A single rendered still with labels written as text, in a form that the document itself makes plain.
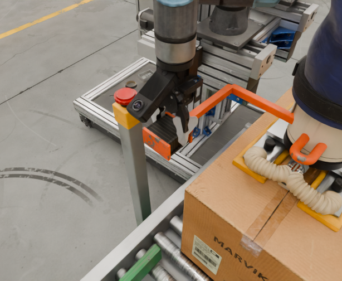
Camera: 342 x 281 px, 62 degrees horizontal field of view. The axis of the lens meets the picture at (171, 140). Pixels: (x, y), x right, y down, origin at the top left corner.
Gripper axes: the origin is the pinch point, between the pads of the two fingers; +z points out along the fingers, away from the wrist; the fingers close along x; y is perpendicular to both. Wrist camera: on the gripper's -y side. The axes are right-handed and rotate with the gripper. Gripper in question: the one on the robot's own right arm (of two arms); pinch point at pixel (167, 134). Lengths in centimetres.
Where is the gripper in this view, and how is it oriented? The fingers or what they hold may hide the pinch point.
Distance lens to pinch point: 67.4
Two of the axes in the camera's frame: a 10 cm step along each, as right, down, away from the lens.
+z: 0.0, 6.8, 7.3
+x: -7.3, -5.0, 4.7
